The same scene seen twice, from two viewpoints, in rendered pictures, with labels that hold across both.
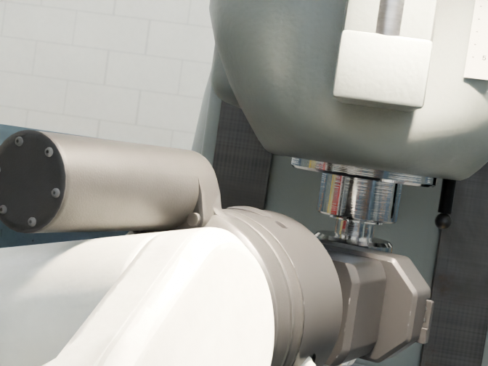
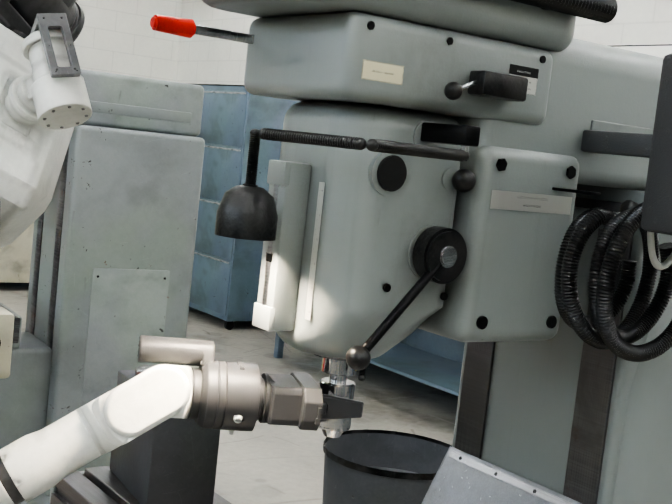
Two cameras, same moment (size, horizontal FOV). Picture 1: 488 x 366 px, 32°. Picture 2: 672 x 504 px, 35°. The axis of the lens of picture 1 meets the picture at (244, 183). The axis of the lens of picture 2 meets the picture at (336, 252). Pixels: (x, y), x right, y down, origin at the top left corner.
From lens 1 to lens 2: 1.18 m
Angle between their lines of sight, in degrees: 47
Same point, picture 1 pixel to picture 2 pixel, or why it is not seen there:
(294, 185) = (506, 357)
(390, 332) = (300, 417)
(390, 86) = (262, 323)
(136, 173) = (171, 348)
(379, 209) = (331, 369)
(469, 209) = (590, 383)
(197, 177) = (202, 350)
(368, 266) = (287, 389)
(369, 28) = (260, 302)
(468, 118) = (309, 334)
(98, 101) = not seen: outside the picture
